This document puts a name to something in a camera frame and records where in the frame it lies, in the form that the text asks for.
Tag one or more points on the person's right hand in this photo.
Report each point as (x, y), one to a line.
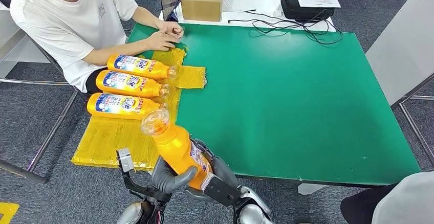
(161, 41)

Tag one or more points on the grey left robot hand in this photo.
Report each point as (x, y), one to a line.
(166, 183)

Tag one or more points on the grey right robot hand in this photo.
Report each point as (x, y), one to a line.
(225, 171)

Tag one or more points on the person's left hand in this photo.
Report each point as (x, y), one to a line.
(173, 28)

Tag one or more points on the orange detergent bottle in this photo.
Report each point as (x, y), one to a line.
(176, 148)
(160, 70)
(150, 109)
(151, 89)

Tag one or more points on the person's right forearm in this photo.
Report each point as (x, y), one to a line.
(117, 53)

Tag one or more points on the person's left forearm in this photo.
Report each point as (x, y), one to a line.
(145, 16)

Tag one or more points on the brown cardboard box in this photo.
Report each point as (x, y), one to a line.
(201, 7)

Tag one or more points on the yellow taped cardboard mat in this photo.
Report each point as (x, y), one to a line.
(101, 141)

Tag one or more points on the white table leg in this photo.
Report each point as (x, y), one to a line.
(310, 189)

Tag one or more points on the person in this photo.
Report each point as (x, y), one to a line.
(403, 202)
(64, 26)

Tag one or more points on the white power adapter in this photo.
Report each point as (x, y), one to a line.
(276, 13)

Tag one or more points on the black carrying case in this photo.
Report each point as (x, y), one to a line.
(305, 14)

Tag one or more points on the pale table with steel legs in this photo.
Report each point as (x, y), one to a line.
(400, 46)

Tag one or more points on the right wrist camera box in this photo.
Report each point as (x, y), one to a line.
(222, 191)

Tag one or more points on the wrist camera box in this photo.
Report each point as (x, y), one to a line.
(222, 191)
(124, 161)

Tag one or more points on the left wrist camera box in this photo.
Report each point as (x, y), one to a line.
(124, 161)

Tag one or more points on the steel frame table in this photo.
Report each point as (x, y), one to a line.
(10, 46)

